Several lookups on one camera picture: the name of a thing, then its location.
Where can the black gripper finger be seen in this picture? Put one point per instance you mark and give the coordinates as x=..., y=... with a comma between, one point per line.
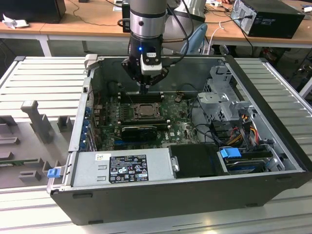
x=158, y=76
x=132, y=70

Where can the square CPU chip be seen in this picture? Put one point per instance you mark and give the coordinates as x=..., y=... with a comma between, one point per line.
x=148, y=111

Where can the black RAM slot row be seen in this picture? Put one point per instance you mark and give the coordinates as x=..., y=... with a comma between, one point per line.
x=153, y=97
x=146, y=123

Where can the CPU socket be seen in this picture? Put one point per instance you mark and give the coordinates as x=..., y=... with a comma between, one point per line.
x=135, y=112

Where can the small black box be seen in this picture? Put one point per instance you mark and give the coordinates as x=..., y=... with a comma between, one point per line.
x=126, y=17

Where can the pale blue teach pendant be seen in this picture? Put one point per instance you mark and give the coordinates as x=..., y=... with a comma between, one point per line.
x=197, y=39

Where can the black graphics card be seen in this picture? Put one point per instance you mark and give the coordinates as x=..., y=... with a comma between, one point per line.
x=139, y=133

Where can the green motherboard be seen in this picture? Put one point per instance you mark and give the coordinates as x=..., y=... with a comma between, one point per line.
x=180, y=132

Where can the silver drive cage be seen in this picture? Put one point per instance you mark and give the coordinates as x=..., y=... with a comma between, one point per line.
x=219, y=100

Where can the wooden desk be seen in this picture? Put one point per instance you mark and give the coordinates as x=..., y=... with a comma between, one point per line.
x=73, y=24

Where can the black plastic air shroud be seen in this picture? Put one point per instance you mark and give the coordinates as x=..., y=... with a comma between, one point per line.
x=195, y=161

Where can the grey power supply unit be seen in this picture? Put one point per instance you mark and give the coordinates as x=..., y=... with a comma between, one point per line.
x=85, y=170

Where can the black monitor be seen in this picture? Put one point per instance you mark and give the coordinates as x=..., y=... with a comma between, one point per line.
x=31, y=9

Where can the grey parts rack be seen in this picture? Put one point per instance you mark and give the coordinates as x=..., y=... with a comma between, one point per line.
x=36, y=136

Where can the hard disk in blue carrier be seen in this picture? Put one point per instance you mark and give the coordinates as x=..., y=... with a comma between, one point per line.
x=243, y=163

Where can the crumpled white paper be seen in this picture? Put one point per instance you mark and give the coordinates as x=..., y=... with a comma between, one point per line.
x=14, y=22

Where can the black open PC case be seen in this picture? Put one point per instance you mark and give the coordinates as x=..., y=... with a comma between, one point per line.
x=170, y=204

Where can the blue case latch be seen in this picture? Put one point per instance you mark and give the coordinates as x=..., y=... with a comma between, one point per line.
x=53, y=173

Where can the black desktop computer tower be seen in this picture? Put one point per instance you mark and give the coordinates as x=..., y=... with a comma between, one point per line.
x=275, y=19

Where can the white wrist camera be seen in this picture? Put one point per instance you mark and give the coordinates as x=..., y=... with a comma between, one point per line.
x=151, y=64

